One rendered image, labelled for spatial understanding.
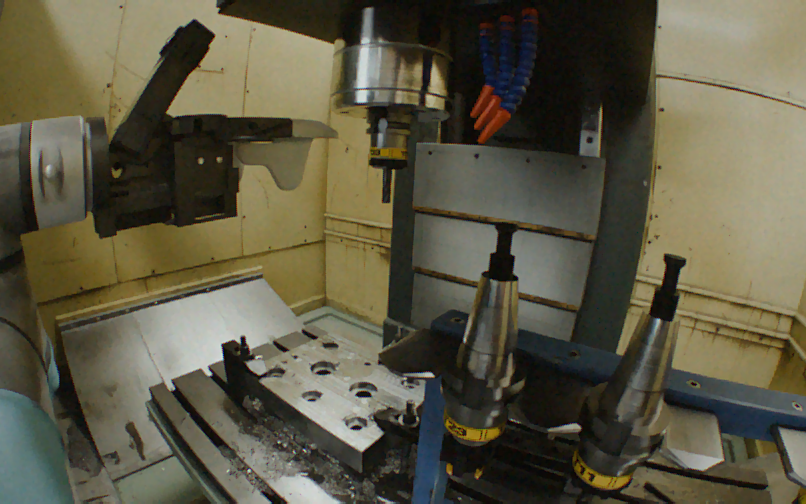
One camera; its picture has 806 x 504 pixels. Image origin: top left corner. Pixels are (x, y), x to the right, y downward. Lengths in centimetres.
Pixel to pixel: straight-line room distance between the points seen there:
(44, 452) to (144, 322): 123
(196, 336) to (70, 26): 114
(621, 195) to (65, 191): 88
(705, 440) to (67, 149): 44
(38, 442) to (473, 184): 87
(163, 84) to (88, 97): 105
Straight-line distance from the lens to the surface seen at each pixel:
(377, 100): 41
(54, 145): 26
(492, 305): 23
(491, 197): 86
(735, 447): 148
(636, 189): 85
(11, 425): 15
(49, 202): 26
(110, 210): 28
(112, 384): 122
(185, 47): 29
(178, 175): 27
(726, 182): 125
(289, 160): 30
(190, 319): 138
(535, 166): 83
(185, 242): 141
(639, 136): 86
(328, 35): 55
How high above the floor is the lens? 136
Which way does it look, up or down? 14 degrees down
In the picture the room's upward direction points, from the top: 3 degrees clockwise
